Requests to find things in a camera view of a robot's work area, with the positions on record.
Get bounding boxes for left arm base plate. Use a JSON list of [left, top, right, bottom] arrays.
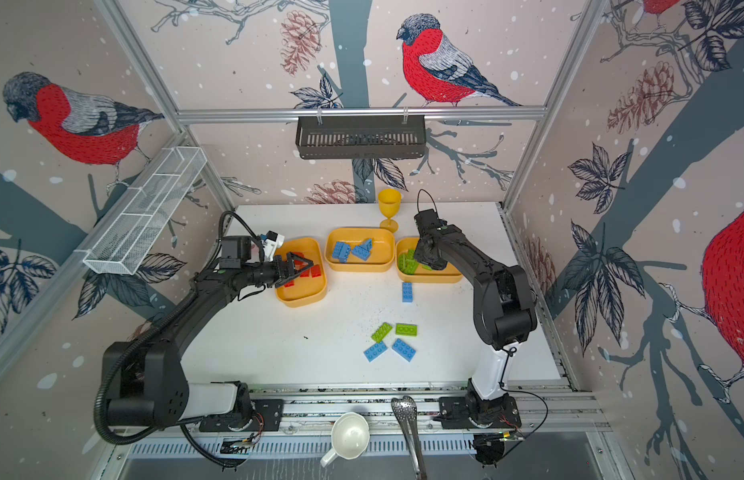
[[199, 399, 284, 434]]

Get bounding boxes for green lego brick centre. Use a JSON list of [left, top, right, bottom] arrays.
[[397, 253, 407, 271]]

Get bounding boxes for blue lego brick upturned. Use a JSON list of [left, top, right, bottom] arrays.
[[331, 241, 352, 263]]

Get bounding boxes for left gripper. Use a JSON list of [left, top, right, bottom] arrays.
[[242, 252, 313, 287]]

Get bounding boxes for white wire mesh basket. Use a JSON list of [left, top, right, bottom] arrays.
[[83, 146, 207, 275]]

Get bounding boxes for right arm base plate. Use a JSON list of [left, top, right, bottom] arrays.
[[434, 394, 522, 429]]

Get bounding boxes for green lego brick upper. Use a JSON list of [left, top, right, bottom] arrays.
[[403, 257, 419, 275]]

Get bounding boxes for middle yellow bin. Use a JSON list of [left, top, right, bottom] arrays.
[[324, 227, 394, 273]]

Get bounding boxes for yellow plastic goblet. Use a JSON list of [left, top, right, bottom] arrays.
[[377, 188, 402, 233]]

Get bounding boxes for left yellow bin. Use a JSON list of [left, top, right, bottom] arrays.
[[276, 237, 327, 308]]

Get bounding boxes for right yellow bin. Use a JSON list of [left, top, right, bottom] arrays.
[[396, 237, 463, 284]]

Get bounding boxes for black hanging basket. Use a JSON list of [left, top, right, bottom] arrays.
[[295, 115, 427, 160]]

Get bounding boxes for white measuring cup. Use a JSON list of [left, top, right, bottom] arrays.
[[320, 412, 370, 467]]

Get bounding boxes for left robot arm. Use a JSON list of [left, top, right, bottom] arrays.
[[93, 228, 315, 445]]

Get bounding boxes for green long lego brick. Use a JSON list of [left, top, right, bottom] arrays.
[[371, 322, 393, 343]]

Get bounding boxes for metal tongs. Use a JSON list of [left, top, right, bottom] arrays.
[[391, 395, 427, 480]]

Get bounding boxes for blue lego brick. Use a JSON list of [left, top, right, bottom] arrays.
[[363, 342, 388, 362], [392, 338, 417, 362], [402, 282, 414, 303]]

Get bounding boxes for yellow bin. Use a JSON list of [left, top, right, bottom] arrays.
[[324, 227, 394, 273], [396, 237, 463, 284], [276, 237, 327, 308]]

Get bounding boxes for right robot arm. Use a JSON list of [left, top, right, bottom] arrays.
[[414, 207, 538, 428]]

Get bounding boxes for green lego brick right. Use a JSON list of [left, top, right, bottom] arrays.
[[395, 323, 418, 337]]

